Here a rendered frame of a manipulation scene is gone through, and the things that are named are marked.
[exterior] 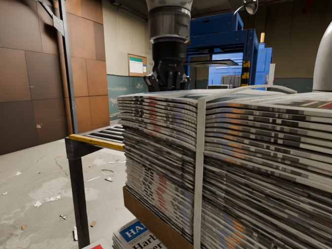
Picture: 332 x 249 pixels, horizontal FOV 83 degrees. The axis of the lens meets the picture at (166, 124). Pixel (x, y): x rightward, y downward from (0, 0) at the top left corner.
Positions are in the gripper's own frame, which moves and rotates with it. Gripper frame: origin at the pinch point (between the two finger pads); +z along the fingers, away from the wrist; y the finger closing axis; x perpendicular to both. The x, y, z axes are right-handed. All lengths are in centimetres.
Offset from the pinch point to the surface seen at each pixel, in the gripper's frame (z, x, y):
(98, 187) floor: 96, 149, 35
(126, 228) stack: 13.4, -6.5, -16.1
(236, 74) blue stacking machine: -31, 172, 347
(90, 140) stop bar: 14, 54, 0
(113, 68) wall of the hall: -50, 435, 201
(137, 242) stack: 13.2, -10.5, -16.3
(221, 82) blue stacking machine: -15, 200, 336
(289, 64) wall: -88, 230, 873
